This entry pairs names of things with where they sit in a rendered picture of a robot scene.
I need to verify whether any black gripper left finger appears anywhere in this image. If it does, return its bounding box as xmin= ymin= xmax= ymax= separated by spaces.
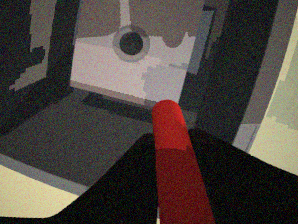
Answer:
xmin=0 ymin=133 xmax=158 ymax=224

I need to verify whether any dark grey open box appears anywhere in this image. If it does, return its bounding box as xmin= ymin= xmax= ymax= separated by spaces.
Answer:
xmin=0 ymin=0 xmax=298 ymax=197

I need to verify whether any red peg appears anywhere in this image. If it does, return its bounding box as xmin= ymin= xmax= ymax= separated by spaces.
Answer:
xmin=152 ymin=100 xmax=216 ymax=224

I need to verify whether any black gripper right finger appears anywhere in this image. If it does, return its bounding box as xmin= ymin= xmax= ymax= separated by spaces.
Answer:
xmin=188 ymin=128 xmax=298 ymax=224

